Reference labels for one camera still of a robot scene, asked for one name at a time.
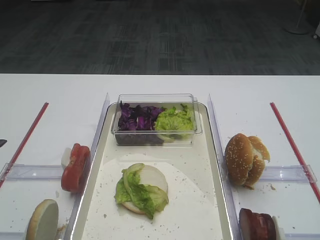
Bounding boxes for red tomato slice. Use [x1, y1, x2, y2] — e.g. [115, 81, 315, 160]
[61, 143, 90, 193]

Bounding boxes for green lettuce in container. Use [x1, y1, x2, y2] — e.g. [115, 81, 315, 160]
[154, 104, 194, 142]

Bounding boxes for green lettuce leaf on bun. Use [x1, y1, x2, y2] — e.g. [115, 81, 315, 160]
[114, 162, 170, 220]

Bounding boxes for dark red meat patties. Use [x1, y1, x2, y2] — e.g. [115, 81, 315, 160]
[239, 208, 277, 240]

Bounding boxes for clear plastic salad container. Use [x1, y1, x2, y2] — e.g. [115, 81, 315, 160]
[111, 93, 202, 146]

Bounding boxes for purple cabbage pieces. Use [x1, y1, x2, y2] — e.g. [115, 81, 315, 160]
[118, 101, 165, 131]

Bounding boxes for silver metal tray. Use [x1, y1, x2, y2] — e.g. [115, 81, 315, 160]
[70, 104, 232, 240]

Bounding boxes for bottom bun on tray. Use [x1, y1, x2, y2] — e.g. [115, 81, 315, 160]
[120, 164, 168, 215]

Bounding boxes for sesame bun top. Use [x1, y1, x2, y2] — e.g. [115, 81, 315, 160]
[224, 133, 254, 185]

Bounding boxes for torn bun half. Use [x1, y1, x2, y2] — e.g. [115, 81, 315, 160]
[244, 136, 270, 190]

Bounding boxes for left long clear divider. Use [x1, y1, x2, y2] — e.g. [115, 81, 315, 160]
[63, 95, 110, 240]

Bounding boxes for long clear divider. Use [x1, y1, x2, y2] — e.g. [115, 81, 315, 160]
[63, 95, 110, 240]
[207, 94, 243, 240]

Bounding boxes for left red strip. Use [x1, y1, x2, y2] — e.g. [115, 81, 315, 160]
[0, 102, 49, 187]

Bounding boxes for red strip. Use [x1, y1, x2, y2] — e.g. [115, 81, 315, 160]
[270, 102, 320, 202]
[0, 102, 49, 187]

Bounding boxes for right red strip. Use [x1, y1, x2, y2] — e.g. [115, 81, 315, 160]
[270, 102, 320, 202]

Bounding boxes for right long clear divider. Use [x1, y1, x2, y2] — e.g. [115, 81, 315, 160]
[207, 94, 243, 240]

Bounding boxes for standing plain bun half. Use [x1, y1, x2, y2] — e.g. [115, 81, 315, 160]
[25, 199, 59, 240]

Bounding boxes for white floor stand base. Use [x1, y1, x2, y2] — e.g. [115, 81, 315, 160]
[282, 0, 310, 35]

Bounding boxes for upper right clear rail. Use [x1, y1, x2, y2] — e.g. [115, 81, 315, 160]
[259, 165, 317, 183]

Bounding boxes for clear rail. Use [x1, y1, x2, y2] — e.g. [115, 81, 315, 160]
[0, 163, 63, 181]
[259, 165, 317, 183]

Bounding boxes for upper left clear rail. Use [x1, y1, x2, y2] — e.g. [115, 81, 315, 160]
[0, 163, 63, 181]

